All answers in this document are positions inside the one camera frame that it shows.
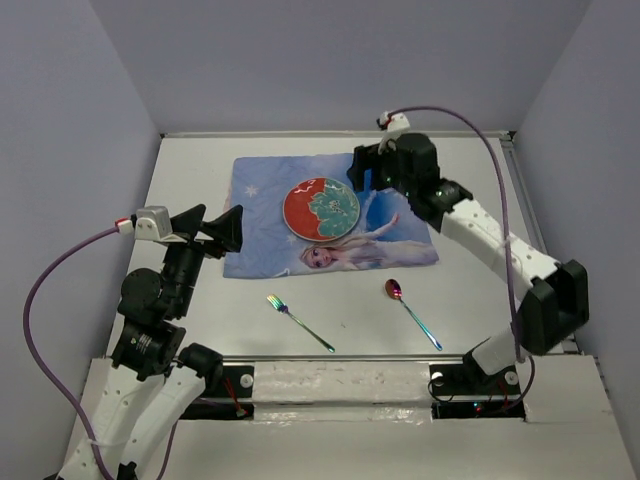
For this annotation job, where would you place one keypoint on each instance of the red and teal plate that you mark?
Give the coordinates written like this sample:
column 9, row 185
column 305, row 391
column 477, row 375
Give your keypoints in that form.
column 321, row 210

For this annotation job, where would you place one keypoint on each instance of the rainbow metal fork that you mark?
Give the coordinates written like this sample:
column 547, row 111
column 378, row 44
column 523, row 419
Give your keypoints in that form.
column 283, row 308

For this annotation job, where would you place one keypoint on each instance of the rainbow metal spoon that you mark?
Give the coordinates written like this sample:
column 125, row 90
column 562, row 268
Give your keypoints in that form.
column 394, row 291

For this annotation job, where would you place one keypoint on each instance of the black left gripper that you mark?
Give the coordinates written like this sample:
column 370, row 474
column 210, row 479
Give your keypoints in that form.
column 227, row 228

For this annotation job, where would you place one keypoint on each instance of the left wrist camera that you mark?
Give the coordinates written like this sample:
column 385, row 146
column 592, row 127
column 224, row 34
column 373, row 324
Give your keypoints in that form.
column 151, row 223

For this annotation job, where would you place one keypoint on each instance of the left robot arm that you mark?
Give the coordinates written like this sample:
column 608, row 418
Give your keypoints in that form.
column 152, row 378

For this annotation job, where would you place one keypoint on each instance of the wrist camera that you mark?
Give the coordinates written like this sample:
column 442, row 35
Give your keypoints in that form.
column 393, row 123
column 151, row 223

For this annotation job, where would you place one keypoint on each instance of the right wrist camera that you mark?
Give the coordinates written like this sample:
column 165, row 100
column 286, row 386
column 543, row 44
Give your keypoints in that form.
column 393, row 123

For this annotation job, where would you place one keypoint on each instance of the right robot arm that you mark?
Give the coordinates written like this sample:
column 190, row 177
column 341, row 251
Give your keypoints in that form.
column 553, row 296

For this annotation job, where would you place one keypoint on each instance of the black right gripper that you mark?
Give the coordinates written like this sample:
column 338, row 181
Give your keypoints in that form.
column 365, row 155

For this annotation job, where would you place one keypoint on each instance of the blue Frozen placemat cloth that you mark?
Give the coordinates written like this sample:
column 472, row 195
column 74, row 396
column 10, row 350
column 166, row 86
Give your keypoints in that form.
column 387, row 235

